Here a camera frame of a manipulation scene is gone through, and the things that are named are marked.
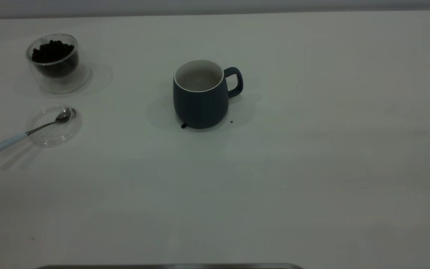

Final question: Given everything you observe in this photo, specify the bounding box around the metal spoon with pale-blue handle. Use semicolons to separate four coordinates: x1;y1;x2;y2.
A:
0;108;73;155

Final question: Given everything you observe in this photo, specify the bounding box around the large coffee bean pile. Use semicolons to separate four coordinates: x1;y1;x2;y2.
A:
31;40;77;77

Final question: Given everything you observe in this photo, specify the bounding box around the clear double-wall glass cup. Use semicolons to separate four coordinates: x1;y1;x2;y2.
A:
26;34;90;94

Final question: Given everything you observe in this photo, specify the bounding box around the grey ceramic mug with handle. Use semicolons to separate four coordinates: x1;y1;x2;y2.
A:
173;59;244;130

